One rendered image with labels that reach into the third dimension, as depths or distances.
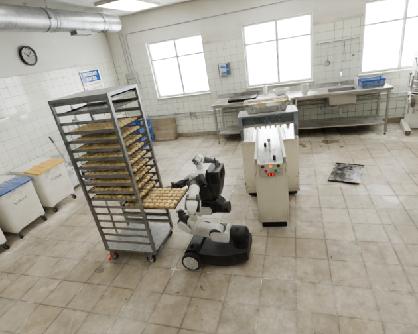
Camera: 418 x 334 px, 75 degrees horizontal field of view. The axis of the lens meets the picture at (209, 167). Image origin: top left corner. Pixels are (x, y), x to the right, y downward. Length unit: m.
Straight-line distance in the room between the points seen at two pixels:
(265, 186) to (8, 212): 3.39
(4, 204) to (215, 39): 4.97
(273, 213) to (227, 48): 4.27
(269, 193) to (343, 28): 4.21
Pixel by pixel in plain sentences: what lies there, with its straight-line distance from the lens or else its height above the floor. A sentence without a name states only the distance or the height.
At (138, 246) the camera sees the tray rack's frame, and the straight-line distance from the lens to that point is 3.23.
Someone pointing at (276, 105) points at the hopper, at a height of 1.27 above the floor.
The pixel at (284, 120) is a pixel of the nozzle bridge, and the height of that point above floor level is 1.06.
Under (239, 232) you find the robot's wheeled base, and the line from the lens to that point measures 2.76.
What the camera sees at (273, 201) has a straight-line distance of 3.11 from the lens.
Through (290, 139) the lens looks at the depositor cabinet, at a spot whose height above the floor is 0.83.
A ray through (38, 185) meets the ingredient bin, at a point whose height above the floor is 0.51.
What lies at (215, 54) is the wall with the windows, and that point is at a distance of 6.59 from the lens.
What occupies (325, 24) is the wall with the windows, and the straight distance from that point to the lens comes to 6.40.
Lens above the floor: 2.02
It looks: 23 degrees down
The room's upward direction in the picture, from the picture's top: 10 degrees counter-clockwise
